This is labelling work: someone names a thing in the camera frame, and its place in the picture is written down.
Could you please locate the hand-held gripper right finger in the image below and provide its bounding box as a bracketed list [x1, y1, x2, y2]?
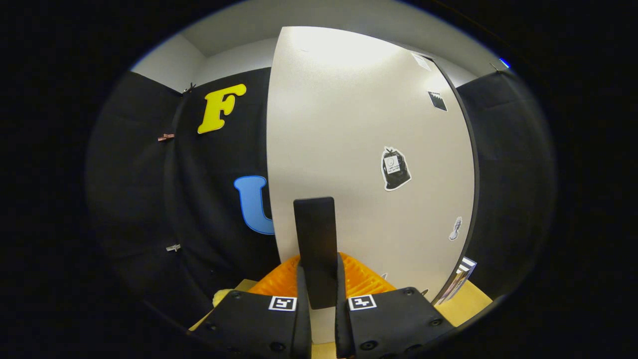
[335, 252, 457, 359]

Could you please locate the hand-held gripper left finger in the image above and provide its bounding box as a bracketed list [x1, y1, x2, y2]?
[192, 254, 312, 359]

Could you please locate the black door handle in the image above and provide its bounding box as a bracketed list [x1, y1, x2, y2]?
[293, 196, 338, 310]

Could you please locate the white cover book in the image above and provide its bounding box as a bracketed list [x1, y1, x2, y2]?
[449, 264, 472, 295]

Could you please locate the black backdrop cloth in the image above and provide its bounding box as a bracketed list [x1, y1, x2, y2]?
[85, 67, 554, 330]

